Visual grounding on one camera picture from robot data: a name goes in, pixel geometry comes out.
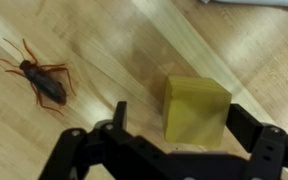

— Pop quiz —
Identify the brown toy cockroach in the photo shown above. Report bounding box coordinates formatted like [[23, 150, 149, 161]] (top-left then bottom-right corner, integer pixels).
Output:
[[0, 37, 78, 118]]

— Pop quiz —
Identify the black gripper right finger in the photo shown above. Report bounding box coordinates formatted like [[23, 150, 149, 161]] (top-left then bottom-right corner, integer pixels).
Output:
[[225, 103, 288, 180]]

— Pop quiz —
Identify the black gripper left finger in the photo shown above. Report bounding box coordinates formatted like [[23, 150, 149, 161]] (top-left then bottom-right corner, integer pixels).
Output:
[[38, 100, 128, 180]]

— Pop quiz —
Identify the yellow wooden block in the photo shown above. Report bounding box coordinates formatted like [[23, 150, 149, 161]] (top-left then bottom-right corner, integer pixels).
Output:
[[162, 75, 233, 148]]

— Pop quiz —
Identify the white cloth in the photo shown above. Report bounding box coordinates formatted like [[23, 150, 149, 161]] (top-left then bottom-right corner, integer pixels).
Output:
[[200, 0, 288, 12]]

